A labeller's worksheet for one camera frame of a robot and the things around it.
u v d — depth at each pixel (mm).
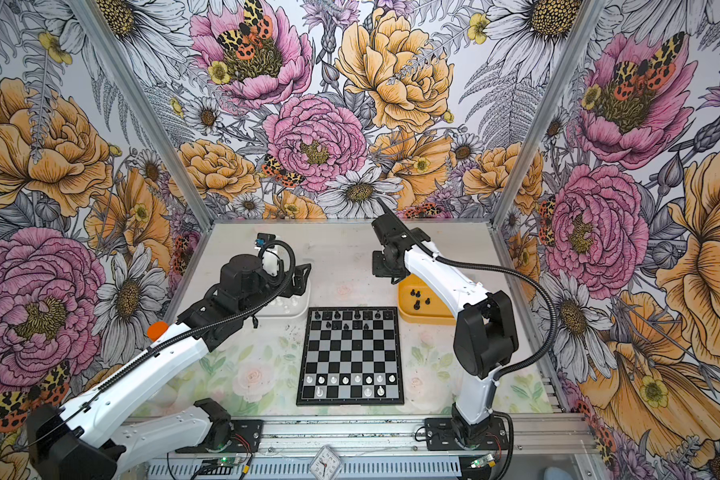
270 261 589
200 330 483
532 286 465
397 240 622
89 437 393
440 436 736
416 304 967
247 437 734
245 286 566
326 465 688
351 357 852
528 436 776
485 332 473
